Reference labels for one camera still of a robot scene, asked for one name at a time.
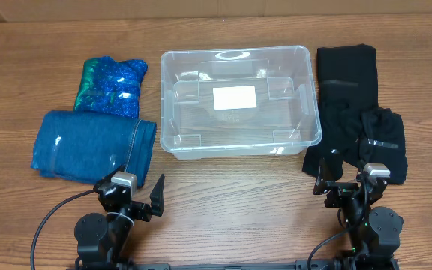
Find blue green sequin garment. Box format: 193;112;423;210
73;56;148;119

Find large black garment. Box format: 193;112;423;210
316;44;379;123

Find small black garment bundle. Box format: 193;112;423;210
302;101;363;180

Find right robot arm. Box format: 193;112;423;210
306;159;404;269

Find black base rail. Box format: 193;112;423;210
127;259;343;270

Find clear plastic storage bin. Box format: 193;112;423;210
160;46;323;161

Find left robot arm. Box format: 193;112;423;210
74;170;165;269

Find dark blue jeans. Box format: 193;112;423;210
31;110;157;188

